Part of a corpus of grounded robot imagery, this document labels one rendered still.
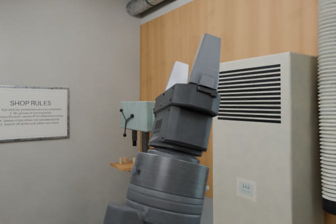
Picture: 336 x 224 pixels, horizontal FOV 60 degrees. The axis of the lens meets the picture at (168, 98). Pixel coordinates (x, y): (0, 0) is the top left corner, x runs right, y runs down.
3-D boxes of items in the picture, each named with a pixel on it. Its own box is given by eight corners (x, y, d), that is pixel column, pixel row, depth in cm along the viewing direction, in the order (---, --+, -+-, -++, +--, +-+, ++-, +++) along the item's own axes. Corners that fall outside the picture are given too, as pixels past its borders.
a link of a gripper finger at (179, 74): (172, 59, 42) (163, 100, 41) (192, 65, 43) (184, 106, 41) (169, 62, 44) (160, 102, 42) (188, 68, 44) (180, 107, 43)
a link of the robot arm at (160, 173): (202, 112, 43) (187, 195, 41) (141, 96, 41) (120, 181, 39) (248, 98, 32) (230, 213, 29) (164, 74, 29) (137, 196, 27)
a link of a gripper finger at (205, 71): (223, 42, 33) (214, 93, 32) (197, 33, 33) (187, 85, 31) (229, 36, 32) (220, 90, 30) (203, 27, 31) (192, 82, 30)
